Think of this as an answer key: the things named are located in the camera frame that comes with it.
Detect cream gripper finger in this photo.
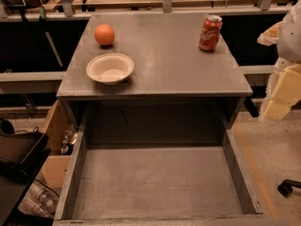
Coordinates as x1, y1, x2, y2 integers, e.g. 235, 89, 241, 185
262, 64, 301, 121
257, 22, 281, 46

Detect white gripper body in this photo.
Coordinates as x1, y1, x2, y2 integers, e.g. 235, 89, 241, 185
273, 57, 301, 79

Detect red coke can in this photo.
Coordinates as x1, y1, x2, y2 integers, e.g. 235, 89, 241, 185
198, 15, 223, 52

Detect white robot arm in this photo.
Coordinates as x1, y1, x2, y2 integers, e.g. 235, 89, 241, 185
257, 1, 301, 121

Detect open grey top drawer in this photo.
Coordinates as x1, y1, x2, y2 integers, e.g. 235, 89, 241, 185
54, 102, 262, 226

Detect black office chair wheel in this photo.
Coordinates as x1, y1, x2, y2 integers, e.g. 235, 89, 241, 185
277, 179, 301, 197

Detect grey wooden cabinet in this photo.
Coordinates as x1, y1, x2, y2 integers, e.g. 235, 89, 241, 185
57, 11, 252, 124

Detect white paper bowl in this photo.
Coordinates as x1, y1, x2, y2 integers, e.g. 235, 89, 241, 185
86, 53, 135, 85

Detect orange fruit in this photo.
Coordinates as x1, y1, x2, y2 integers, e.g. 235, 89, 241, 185
94, 24, 115, 46

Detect wooden crate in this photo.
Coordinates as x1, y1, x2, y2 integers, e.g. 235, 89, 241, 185
41, 100, 71, 188

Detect clear plastic bottles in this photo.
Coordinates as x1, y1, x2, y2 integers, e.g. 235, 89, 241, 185
18, 182, 58, 218

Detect black bin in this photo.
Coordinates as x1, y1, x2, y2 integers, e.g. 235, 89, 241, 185
0, 133, 51, 226

